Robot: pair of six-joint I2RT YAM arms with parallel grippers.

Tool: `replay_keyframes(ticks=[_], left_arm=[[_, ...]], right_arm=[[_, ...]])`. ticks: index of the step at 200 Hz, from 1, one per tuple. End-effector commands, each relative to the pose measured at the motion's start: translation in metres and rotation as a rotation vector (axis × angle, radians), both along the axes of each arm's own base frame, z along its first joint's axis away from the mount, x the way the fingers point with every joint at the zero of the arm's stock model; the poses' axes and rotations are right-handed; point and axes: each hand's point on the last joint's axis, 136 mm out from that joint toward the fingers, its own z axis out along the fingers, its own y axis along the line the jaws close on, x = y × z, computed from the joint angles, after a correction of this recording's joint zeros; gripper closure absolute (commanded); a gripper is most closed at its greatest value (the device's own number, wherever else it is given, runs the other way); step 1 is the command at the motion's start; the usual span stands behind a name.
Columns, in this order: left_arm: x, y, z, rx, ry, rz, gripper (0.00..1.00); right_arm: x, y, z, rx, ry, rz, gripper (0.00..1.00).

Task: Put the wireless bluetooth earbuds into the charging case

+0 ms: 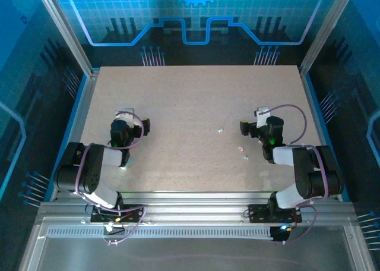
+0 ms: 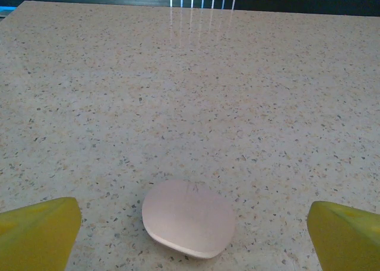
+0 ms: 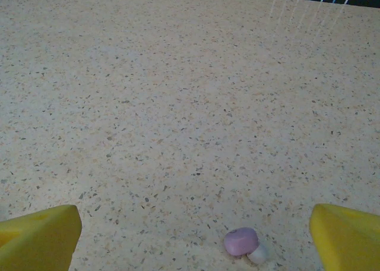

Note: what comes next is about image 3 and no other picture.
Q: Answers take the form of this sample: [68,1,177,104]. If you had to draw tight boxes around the purple wireless earbud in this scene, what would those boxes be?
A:
[223,226,268,265]

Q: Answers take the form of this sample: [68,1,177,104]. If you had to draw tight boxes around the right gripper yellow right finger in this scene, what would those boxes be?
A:
[309,203,380,271]

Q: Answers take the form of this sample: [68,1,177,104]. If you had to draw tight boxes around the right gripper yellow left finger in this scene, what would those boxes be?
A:
[0,204,83,271]

